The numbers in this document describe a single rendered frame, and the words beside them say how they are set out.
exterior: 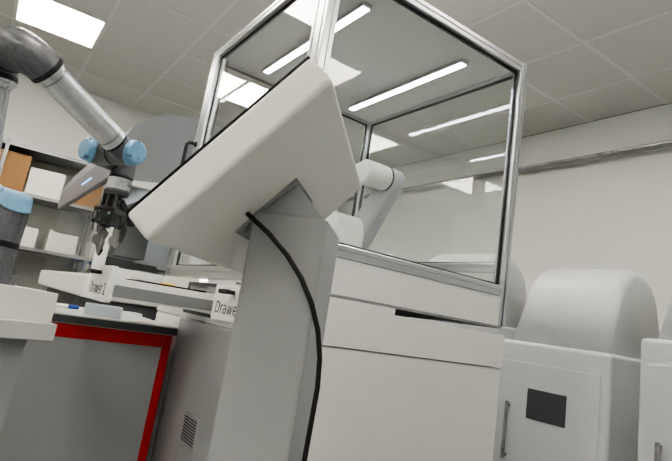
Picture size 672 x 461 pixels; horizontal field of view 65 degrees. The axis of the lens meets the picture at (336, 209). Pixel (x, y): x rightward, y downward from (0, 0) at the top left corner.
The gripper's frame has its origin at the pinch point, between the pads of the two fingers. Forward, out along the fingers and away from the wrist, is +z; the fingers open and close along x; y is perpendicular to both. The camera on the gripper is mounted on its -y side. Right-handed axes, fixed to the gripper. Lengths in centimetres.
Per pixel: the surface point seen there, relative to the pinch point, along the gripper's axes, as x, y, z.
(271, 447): 80, 82, 29
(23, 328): 12, 46, 23
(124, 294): 13.9, 8.6, 12.1
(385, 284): 91, -2, -3
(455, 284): 114, -22, -8
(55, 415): -7, -6, 52
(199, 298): 31.6, -6.7, 9.7
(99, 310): -6.8, -16.4, 19.0
